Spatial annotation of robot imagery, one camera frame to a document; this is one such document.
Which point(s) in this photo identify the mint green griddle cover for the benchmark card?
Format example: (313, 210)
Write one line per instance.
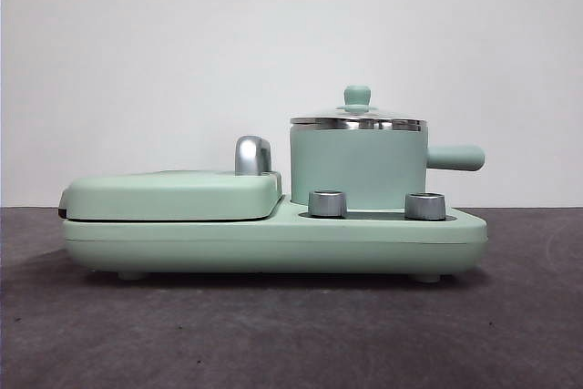
(164, 195)

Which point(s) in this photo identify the glass lid with green knob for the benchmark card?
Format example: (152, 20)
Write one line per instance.
(358, 96)

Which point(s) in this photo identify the silver control knob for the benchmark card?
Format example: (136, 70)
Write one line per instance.
(327, 204)
(424, 207)

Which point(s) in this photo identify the mint green breakfast machine base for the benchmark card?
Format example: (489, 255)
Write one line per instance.
(228, 243)

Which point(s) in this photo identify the mint green steamer pot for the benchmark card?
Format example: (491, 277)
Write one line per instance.
(360, 161)

